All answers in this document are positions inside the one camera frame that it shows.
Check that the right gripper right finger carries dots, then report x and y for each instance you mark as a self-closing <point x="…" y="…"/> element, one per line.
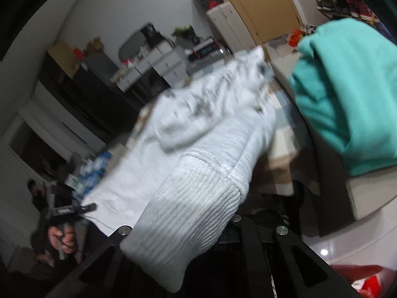
<point x="250" y="260"/>

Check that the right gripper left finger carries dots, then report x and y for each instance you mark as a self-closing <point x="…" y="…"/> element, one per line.
<point x="107" y="272"/>

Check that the light grey hoodie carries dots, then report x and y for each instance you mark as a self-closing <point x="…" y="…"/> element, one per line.
<point x="190" y="168"/>

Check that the person's left hand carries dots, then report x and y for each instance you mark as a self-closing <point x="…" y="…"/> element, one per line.
<point x="62" y="240"/>

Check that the blue plaid cloth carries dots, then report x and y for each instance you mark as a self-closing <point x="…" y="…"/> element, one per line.
<point x="88" y="176"/>

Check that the checkered bed cover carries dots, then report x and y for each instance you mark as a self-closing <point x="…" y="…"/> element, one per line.
<point x="279" y="142"/>

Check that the black wardrobe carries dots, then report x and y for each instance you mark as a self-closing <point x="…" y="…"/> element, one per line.
<point x="104" y="111"/>

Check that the cardboard box on wardrobe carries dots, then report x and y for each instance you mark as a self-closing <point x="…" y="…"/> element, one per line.
<point x="94" y="46"/>

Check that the white drawer desk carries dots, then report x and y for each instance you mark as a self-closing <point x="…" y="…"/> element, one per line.
<point x="168" y="61"/>

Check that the silver flat suitcase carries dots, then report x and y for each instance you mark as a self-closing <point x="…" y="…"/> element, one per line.
<point x="213" y="57"/>

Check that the teal garment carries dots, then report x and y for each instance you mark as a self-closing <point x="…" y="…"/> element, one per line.
<point x="344" y="84"/>

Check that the black red shoe box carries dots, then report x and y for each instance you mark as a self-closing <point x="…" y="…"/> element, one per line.
<point x="203" y="49"/>

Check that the red plastic bag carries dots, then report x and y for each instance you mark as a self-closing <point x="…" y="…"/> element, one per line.
<point x="295" y="37"/>

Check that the wooden door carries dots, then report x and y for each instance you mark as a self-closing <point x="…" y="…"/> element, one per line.
<point x="268" y="19"/>

